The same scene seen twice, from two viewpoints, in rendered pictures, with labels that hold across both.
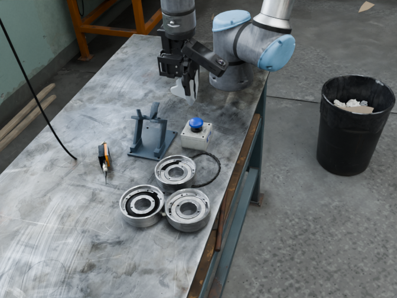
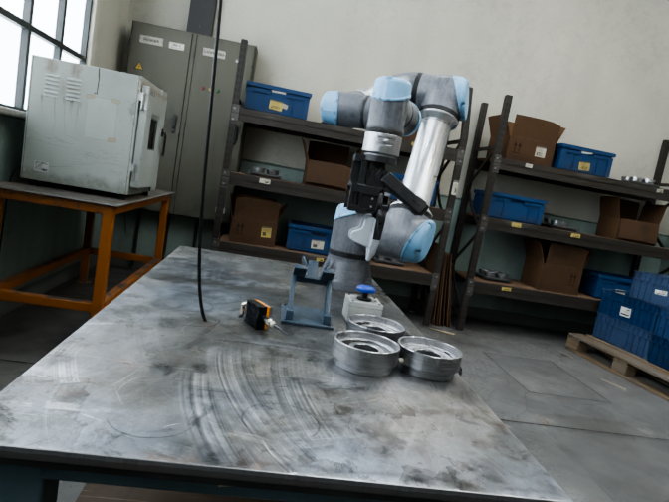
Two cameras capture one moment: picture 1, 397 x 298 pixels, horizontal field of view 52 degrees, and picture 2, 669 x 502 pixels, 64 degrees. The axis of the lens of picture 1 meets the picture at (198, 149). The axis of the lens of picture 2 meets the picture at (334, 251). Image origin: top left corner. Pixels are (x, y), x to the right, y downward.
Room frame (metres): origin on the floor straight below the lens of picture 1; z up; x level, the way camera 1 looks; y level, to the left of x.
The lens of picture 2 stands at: (-0.03, 0.59, 1.08)
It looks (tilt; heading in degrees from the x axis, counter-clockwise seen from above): 7 degrees down; 332
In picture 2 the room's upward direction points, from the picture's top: 10 degrees clockwise
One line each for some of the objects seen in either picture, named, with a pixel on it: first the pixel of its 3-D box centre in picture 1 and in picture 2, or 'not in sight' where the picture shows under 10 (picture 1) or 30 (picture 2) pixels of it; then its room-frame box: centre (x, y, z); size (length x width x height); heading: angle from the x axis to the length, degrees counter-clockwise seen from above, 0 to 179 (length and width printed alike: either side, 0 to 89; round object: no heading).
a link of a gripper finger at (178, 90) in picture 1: (181, 91); (364, 238); (0.88, 0.03, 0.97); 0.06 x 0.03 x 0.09; 68
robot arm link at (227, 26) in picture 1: (233, 34); (356, 226); (1.20, -0.13, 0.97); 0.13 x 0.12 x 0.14; 41
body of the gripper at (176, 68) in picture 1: (179, 51); (370, 185); (0.90, 0.03, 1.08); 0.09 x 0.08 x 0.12; 68
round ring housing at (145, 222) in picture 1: (143, 206); (364, 353); (0.64, 0.14, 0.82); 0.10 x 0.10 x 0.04
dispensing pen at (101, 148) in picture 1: (103, 162); (262, 318); (0.81, 0.25, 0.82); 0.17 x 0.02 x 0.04; 9
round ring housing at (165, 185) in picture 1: (176, 174); (374, 333); (0.74, 0.06, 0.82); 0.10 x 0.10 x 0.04
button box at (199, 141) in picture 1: (197, 133); (361, 308); (0.90, 0.00, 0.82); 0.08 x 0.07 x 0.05; 159
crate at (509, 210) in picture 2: not in sight; (507, 207); (3.48, -2.95, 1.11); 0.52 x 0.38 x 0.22; 69
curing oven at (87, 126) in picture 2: not in sight; (106, 134); (3.32, 0.37, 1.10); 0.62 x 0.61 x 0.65; 159
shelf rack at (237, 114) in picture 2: not in sight; (336, 189); (4.02, -1.52, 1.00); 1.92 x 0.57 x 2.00; 69
